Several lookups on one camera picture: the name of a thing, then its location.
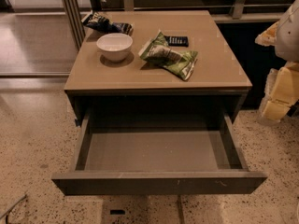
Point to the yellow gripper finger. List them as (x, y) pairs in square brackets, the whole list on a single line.
[(268, 37), (270, 113)]

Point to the white ceramic bowl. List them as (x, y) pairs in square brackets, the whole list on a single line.
[(115, 47)]

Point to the dark blue chip bag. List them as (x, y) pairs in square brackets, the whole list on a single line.
[(100, 23)]

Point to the open grey top drawer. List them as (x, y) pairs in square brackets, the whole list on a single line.
[(158, 154)]

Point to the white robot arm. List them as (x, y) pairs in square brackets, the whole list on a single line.
[(287, 43)]

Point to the green jalapeno chip bag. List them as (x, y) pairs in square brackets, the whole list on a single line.
[(157, 51)]

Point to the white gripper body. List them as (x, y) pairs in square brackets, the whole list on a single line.
[(288, 36)]

